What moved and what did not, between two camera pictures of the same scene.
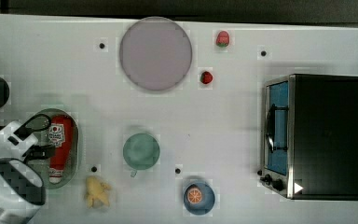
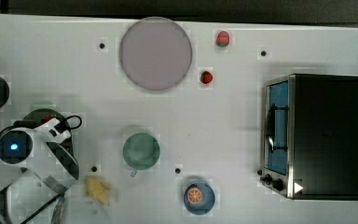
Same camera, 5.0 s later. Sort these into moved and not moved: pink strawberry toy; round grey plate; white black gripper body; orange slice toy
Moved: white black gripper body
Not moved: pink strawberry toy; orange slice toy; round grey plate
